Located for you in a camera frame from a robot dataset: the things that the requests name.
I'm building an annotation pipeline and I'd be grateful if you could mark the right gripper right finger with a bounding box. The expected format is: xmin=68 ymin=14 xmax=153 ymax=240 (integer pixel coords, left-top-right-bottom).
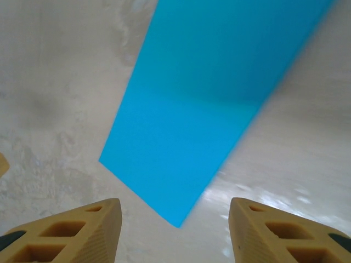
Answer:
xmin=229 ymin=197 xmax=351 ymax=263

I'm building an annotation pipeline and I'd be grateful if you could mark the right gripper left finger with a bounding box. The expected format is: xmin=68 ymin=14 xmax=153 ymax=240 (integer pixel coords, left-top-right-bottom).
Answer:
xmin=0 ymin=198 xmax=123 ymax=263

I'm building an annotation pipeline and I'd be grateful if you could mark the blue cloth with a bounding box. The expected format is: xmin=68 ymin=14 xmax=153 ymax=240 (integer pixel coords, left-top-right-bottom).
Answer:
xmin=98 ymin=0 xmax=338 ymax=228

